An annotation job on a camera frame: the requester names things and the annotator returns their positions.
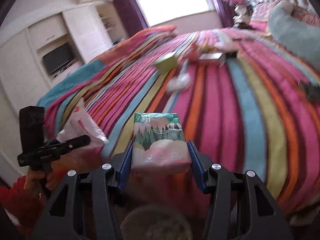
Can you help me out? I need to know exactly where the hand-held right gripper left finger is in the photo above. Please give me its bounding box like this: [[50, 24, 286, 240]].
[[31, 141, 134, 240]]

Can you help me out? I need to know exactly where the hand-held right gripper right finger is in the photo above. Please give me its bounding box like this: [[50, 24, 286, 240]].
[[187, 141, 295, 240]]

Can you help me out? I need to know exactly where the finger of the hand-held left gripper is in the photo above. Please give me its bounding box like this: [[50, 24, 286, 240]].
[[44, 135, 91, 155]]

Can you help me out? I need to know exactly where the white pink plastic bag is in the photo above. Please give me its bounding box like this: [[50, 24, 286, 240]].
[[57, 99, 109, 155]]

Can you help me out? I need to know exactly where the forest print tissue packet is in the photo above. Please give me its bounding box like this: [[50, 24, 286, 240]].
[[131, 112, 192, 175]]

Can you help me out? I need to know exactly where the white mesh waste basket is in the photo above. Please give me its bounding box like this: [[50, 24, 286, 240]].
[[119, 205, 199, 240]]

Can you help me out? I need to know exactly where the person's left hand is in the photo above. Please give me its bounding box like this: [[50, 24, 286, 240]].
[[24, 165, 60, 200]]

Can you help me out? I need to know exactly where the striped blanket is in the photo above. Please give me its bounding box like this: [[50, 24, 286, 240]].
[[37, 25, 320, 220]]

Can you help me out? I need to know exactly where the teal patterned quilt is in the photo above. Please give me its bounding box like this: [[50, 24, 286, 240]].
[[36, 59, 105, 108]]

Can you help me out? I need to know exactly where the black television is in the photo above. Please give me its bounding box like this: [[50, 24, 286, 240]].
[[42, 42, 75, 75]]

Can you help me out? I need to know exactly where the crumpled white paper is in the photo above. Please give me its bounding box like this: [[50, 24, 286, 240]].
[[166, 74, 192, 93]]

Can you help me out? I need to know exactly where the light green box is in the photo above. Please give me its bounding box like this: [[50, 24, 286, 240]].
[[153, 54, 178, 73]]

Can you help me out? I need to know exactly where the small grey box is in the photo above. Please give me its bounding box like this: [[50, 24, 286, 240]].
[[199, 52, 228, 67]]

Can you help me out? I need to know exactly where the red plush toy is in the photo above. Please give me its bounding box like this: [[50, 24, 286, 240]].
[[186, 44, 202, 62]]

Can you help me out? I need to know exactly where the orange floral quilt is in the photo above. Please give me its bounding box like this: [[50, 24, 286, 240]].
[[100, 25, 178, 63]]

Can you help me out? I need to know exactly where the purple curtain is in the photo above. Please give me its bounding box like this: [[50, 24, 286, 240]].
[[204, 0, 234, 28], [114, 0, 148, 45]]

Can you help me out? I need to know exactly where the white vase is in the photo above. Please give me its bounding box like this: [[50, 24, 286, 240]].
[[234, 4, 250, 18]]

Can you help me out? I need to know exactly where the red patterned pillow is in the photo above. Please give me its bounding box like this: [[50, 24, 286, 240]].
[[250, 1, 283, 30]]

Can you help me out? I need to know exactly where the teal bone print pillow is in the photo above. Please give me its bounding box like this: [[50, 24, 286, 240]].
[[269, 0, 320, 65]]

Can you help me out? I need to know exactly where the bright window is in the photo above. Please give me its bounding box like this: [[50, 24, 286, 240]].
[[130, 0, 209, 27]]

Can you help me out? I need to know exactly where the white wall cabinet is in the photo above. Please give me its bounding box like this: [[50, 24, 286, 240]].
[[0, 0, 130, 188]]

